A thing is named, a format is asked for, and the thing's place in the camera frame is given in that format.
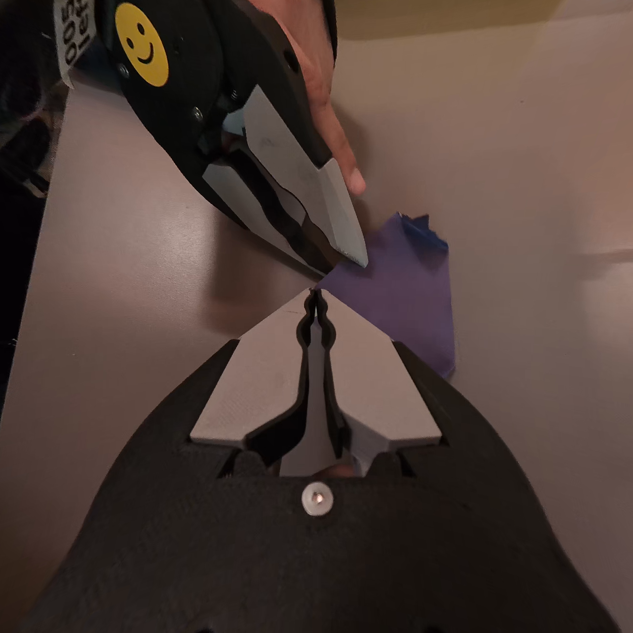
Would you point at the purple paper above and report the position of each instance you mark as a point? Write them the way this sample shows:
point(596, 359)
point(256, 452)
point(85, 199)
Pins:
point(400, 301)

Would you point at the dark cloth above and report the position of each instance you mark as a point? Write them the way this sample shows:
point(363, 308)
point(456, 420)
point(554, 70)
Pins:
point(20, 158)

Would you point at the person's left hand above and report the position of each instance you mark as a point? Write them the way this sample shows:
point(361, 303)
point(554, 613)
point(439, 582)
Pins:
point(319, 89)

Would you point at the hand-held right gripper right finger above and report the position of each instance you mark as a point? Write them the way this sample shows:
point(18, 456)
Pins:
point(381, 390)

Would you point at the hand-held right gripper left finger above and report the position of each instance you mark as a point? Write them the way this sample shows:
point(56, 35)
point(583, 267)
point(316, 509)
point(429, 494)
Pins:
point(247, 385)

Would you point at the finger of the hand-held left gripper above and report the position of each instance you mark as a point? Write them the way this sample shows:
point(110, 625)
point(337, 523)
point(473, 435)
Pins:
point(232, 188)
point(287, 148)

